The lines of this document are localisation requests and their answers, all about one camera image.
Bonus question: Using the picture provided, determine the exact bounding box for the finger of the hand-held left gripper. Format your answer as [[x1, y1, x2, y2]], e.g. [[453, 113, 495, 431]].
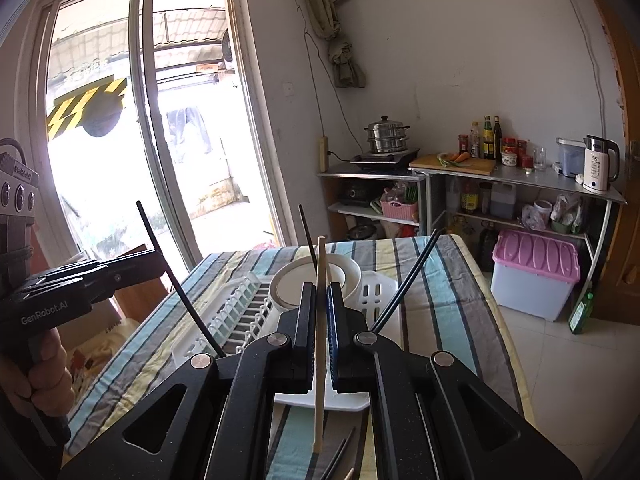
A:
[[30, 248, 167, 286], [15, 266, 166, 306]]

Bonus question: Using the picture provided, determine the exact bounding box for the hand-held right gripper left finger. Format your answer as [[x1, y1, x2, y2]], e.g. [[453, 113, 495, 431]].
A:
[[57, 282, 318, 480]]

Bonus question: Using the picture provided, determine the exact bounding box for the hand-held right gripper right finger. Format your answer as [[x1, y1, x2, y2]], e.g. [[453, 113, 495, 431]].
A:
[[326, 282, 583, 480]]

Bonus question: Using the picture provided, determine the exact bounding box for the person's left hand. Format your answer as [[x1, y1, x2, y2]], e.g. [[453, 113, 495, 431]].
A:
[[0, 330, 74, 418]]

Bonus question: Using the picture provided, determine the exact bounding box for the brown wooden board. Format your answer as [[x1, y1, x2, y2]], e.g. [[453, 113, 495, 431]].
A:
[[112, 245, 168, 321]]

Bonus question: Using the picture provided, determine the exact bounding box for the printed cloth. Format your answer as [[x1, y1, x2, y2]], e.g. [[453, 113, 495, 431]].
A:
[[65, 317, 141, 396]]

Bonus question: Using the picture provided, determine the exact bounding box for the white plastic dish rack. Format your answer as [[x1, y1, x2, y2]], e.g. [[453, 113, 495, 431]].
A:
[[171, 270, 401, 411]]

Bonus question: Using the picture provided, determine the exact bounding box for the striped tablecloth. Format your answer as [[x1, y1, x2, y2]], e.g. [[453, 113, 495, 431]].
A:
[[65, 234, 531, 480]]

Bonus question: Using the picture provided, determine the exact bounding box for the yellow black striped sign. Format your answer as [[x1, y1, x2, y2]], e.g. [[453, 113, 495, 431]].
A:
[[46, 76, 127, 138]]

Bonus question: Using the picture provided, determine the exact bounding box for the pink plastic basket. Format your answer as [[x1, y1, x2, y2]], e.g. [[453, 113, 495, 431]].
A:
[[380, 199, 419, 223]]

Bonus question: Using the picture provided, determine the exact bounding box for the sliding glass door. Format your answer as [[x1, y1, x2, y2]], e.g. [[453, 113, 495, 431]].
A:
[[30, 0, 296, 271]]

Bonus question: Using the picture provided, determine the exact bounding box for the metal kitchen shelf table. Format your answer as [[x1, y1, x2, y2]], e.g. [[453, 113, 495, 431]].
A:
[[409, 160, 627, 281], [316, 162, 426, 241]]

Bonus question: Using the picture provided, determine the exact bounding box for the dark oil bottle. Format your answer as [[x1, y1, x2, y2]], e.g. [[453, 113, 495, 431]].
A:
[[477, 222, 497, 272]]

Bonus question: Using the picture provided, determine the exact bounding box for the black induction cooker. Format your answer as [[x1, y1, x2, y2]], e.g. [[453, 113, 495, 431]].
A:
[[350, 147, 421, 165]]

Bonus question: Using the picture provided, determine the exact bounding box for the steel steamer pot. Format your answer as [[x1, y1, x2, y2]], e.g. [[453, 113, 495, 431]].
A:
[[365, 116, 411, 153]]

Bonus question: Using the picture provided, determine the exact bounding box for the storage box with pink lid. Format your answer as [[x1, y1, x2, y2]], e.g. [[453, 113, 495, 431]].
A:
[[491, 230, 581, 322]]

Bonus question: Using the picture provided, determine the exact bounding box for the wooden cutting board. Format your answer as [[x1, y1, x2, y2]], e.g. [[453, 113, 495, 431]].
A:
[[410, 152, 498, 176]]

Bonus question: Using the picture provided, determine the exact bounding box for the grey plastic jug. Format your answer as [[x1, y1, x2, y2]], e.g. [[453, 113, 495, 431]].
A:
[[490, 182, 517, 219]]

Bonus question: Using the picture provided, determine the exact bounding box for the outdoor fan unit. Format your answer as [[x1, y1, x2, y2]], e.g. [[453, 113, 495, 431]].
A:
[[220, 27, 236, 68]]

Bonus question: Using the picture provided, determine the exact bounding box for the green plastic bottle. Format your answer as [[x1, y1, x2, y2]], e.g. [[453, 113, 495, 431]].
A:
[[568, 287, 593, 336]]

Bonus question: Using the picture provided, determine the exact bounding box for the yellow label sauce bottle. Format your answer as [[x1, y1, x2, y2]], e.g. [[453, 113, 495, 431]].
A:
[[482, 116, 496, 161]]

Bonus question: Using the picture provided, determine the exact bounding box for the hanging grey cloth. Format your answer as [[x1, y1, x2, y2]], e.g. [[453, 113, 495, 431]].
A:
[[327, 35, 366, 88]]

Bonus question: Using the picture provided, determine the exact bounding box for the grey water filter pitcher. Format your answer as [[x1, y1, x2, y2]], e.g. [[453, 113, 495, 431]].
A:
[[556, 137, 586, 177]]

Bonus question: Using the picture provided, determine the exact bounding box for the white electric kettle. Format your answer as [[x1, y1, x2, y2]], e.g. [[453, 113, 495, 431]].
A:
[[582, 135, 621, 194]]

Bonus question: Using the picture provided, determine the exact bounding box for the brown wooden door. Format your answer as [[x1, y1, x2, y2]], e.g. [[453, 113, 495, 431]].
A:
[[595, 0, 640, 306]]

